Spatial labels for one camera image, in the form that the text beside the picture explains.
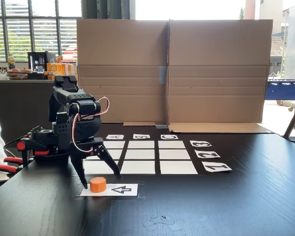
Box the number 1 paper sheet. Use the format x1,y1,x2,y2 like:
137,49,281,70
201,161,233,173

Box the black red base cable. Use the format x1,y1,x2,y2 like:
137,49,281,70
3,134,31,158

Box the clear tape scraps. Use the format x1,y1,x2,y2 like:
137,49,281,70
141,214,183,233

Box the grey counter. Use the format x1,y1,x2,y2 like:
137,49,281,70
0,78,77,145

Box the wooden food tray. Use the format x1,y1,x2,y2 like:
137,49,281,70
5,67,34,81

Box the yellow drink bottle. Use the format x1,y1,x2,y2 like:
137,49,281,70
7,54,16,70

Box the white arrow paper sheet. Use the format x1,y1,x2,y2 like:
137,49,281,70
80,183,139,197

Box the window with dark frame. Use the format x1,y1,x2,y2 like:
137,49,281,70
0,0,83,62

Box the black clamp orange handles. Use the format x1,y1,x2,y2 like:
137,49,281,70
0,156,24,187

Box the number 2 paper sheet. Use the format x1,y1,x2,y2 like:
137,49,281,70
194,150,221,159

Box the number 3 paper sheet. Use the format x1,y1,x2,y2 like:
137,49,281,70
189,140,212,148

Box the brown cardboard panel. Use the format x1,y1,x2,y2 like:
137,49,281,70
167,18,274,134
76,18,170,127

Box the letter A paper sheet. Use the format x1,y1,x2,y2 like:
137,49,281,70
105,134,125,141

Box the black mini fridge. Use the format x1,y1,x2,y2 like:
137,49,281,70
27,51,55,80

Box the white paper grid square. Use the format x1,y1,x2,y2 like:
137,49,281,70
103,140,126,149
83,160,119,175
119,160,156,175
127,140,155,149
159,160,199,175
124,149,155,160
158,140,186,149
159,149,191,160
86,149,124,160

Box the red white arm cable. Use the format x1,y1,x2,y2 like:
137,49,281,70
72,96,111,154

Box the long grey tape strip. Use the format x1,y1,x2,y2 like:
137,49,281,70
158,66,168,85

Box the blue foosball table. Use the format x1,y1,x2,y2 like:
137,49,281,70
265,78,295,113

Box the round orange token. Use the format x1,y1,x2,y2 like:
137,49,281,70
89,177,107,194

